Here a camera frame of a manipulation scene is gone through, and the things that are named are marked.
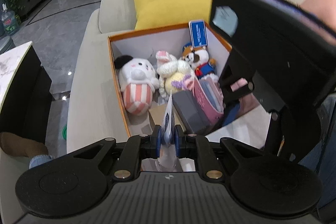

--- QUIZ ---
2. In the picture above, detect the white hand cream tube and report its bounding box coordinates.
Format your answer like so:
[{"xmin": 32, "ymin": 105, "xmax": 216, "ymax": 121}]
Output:
[{"xmin": 155, "ymin": 94, "xmax": 183, "ymax": 172}]

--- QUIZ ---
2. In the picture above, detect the brown kraft cardboard box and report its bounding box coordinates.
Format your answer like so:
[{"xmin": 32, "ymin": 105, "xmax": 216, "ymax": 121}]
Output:
[{"xmin": 149, "ymin": 104, "xmax": 186, "ymax": 132}]

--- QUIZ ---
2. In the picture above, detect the dark grey square box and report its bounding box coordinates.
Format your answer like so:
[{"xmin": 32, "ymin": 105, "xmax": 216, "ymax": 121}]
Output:
[{"xmin": 172, "ymin": 90, "xmax": 210, "ymax": 135}]

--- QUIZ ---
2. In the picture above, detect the red panda sailor plush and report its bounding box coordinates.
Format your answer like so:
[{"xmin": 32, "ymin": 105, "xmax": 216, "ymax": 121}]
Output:
[{"xmin": 182, "ymin": 42, "xmax": 219, "ymax": 83}]

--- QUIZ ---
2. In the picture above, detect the white dog popcorn plush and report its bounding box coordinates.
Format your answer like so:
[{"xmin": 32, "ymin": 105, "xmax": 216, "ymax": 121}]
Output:
[{"xmin": 114, "ymin": 55, "xmax": 159, "ymax": 116}]

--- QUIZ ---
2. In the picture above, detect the crocheted bunny plush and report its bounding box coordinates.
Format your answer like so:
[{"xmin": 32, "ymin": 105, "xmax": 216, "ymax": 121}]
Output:
[{"xmin": 155, "ymin": 51, "xmax": 195, "ymax": 101}]

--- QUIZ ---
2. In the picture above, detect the pink zip pouch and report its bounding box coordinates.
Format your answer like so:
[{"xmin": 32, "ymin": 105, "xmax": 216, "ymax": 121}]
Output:
[{"xmin": 231, "ymin": 79, "xmax": 259, "ymax": 118}]

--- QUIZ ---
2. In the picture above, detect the pink card holder wallet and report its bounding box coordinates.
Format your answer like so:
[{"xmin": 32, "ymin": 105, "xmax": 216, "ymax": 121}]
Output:
[{"xmin": 193, "ymin": 77, "xmax": 224, "ymax": 125}]

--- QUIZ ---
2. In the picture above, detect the person's right hand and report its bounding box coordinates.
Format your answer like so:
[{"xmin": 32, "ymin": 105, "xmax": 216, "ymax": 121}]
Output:
[{"xmin": 301, "ymin": 0, "xmax": 336, "ymax": 30}]

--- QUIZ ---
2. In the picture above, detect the orange cardboard storage box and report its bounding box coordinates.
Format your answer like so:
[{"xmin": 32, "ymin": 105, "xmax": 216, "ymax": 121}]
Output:
[{"xmin": 108, "ymin": 23, "xmax": 270, "ymax": 148}]

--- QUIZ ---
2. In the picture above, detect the beige fabric sofa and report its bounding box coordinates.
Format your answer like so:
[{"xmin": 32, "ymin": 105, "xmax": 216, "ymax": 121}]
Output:
[{"xmin": 1, "ymin": 0, "xmax": 304, "ymax": 223}]

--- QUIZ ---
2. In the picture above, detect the blue ocean park tag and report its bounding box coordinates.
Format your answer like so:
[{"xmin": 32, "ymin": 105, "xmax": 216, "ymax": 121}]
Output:
[{"xmin": 189, "ymin": 20, "xmax": 208, "ymax": 48}]

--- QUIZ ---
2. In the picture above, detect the white marble coffee table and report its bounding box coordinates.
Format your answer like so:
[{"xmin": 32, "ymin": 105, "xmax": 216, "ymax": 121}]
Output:
[{"xmin": 1, "ymin": 42, "xmax": 52, "ymax": 143}]

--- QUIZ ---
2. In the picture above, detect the large water bottle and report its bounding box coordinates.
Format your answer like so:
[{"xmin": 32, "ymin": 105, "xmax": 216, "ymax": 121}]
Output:
[{"xmin": 1, "ymin": 3, "xmax": 19, "ymax": 36}]

